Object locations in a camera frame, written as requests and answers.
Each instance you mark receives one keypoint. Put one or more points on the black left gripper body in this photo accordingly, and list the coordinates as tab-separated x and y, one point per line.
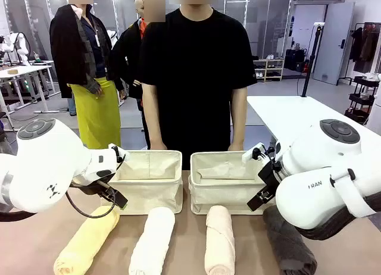
89	187

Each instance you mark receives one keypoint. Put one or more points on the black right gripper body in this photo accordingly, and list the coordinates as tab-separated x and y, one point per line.
270	176

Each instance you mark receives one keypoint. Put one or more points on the white towel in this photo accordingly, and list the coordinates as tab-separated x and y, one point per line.
151	242

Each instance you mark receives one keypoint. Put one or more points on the dark grey towel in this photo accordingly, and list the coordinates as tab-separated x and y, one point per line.
285	245

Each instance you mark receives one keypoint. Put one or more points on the yellow towel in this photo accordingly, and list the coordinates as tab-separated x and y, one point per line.
83	245

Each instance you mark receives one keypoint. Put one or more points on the pink towel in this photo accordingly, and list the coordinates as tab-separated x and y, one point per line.
218	242

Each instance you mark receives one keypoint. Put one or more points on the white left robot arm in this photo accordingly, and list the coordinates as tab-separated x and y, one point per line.
44	168

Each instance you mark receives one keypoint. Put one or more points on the person's right forearm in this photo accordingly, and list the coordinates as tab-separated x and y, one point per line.
151	114

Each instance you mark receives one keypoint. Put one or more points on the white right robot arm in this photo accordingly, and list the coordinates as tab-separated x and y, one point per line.
312	191

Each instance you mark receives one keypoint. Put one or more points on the person's left forearm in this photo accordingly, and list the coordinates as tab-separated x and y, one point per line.
238	117

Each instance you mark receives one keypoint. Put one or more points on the person's left hand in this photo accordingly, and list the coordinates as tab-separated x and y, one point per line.
236	147

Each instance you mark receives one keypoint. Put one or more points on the person's right hand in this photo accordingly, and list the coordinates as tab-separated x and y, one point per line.
157	147

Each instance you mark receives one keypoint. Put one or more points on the cream fabric basket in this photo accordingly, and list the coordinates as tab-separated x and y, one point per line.
149	194
220	194

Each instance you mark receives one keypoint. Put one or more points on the white side table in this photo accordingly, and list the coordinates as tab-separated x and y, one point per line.
291	114

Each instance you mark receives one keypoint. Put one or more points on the wooden shoe rack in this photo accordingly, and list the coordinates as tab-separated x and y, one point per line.
269	69

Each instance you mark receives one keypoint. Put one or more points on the red fire extinguisher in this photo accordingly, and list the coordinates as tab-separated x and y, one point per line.
306	67

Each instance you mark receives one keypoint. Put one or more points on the black trolley cart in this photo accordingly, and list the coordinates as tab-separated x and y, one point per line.
361	99

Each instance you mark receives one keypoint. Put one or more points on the black bags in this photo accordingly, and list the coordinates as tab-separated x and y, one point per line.
294	59

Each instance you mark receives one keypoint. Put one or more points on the black tripod stand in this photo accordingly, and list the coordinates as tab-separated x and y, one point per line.
311	60

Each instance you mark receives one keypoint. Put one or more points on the person in black t-shirt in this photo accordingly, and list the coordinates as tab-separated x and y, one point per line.
193	78

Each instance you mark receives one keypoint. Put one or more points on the white machine column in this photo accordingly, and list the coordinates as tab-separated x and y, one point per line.
375	108

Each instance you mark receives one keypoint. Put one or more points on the white background desk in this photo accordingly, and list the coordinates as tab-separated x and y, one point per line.
23	69

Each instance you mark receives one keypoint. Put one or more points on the figure with orange collar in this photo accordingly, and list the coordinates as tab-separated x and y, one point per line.
128	57

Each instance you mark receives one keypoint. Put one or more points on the figure with yellow apron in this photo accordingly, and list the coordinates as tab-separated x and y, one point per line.
86	48

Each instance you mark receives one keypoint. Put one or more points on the grey door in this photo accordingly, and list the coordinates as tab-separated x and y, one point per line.
334	43

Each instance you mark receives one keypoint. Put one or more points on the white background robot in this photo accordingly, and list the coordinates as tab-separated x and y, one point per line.
18	47

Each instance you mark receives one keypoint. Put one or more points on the black clothes rack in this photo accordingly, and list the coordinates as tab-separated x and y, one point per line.
364	48

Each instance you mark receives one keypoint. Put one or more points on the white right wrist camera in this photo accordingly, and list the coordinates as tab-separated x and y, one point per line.
250	154

